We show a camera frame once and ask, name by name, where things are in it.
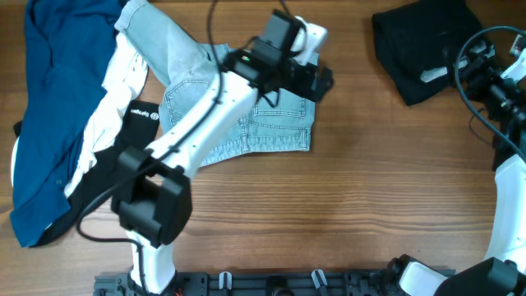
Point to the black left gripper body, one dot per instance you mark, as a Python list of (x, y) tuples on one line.
[(296, 80)]

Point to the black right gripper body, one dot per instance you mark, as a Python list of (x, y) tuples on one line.
[(501, 98)]

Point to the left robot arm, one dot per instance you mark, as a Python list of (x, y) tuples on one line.
[(154, 203)]

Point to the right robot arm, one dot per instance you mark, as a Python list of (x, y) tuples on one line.
[(502, 271)]

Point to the folded black garment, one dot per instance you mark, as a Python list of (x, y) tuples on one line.
[(417, 43)]

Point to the white garment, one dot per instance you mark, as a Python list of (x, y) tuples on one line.
[(111, 115)]

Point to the black garment with logo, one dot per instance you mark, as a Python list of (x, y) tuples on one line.
[(115, 172)]

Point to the blue shirt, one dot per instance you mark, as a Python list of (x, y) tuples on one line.
[(56, 18)]

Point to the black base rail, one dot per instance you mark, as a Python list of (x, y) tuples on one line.
[(318, 282)]

